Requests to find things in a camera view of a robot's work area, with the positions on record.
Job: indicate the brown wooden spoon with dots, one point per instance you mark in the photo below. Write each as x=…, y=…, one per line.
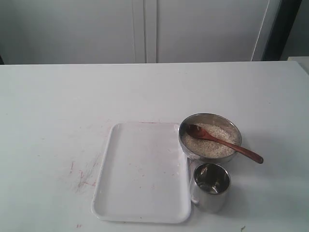
x=200, y=133

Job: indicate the steel bowl of rice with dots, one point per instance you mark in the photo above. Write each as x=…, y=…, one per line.
x=208, y=151

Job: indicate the white plastic tray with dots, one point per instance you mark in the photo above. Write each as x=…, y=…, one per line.
x=144, y=175

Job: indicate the steel mug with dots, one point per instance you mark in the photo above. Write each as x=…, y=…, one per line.
x=209, y=186

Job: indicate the white cabinet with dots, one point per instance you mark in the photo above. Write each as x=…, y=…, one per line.
x=134, y=31

